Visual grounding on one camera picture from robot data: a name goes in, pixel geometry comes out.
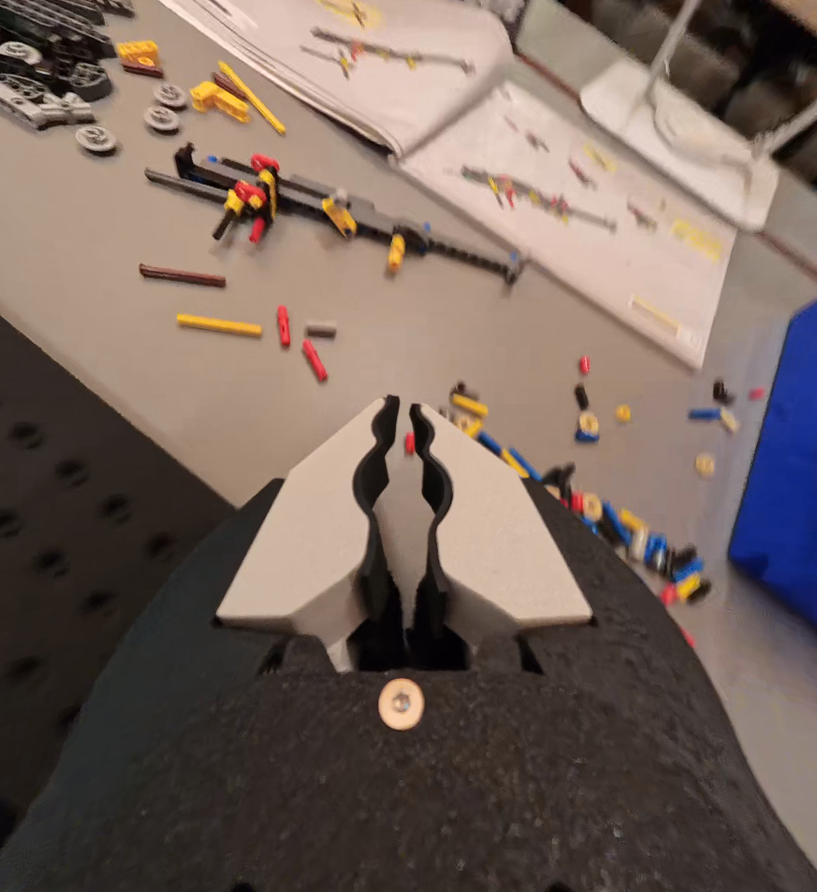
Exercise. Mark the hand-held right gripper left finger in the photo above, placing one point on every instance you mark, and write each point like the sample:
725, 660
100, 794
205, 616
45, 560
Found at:
297, 557

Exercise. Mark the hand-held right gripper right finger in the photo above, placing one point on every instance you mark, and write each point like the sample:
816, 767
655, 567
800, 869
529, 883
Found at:
513, 557

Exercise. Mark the pile of small lego pieces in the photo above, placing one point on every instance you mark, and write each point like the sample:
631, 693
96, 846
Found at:
593, 505

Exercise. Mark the light grey lego sleeve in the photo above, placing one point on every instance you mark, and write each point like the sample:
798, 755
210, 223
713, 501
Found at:
320, 329

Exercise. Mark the long grey lego beam assembly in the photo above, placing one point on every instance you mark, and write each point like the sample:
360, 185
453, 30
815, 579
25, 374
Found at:
373, 219

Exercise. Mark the long yellow lego axle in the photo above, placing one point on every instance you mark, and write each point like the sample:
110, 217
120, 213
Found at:
251, 97

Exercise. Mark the black grey lego elbow connector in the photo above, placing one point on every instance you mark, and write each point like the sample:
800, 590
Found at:
720, 390

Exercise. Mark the black lego pin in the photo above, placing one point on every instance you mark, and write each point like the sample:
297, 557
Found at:
582, 396

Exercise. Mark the long blue lego pin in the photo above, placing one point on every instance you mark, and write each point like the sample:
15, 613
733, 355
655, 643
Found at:
704, 414

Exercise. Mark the tan lego pin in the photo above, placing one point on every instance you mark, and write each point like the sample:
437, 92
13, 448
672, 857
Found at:
729, 419

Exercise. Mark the lego instruction booklet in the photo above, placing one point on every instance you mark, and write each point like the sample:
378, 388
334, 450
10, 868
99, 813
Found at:
589, 230

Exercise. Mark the yellow lego angle connector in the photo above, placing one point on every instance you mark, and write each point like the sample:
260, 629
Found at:
217, 97

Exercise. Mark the short brown lego axle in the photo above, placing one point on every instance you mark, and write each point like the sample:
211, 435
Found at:
230, 85

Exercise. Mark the dark brown lego piece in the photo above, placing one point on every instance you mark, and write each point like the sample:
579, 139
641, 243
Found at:
145, 70

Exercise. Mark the yellow lego brick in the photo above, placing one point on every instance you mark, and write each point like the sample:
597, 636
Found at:
138, 52

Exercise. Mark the black perforated board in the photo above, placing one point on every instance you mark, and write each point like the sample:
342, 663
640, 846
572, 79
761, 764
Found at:
46, 522

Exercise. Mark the blue plastic bin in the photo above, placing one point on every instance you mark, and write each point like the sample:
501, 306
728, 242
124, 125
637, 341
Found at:
805, 453

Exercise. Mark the white stand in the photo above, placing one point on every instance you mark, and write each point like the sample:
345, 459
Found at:
659, 188

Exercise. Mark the pile of grey black beams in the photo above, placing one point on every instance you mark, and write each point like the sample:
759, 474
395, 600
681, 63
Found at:
32, 70

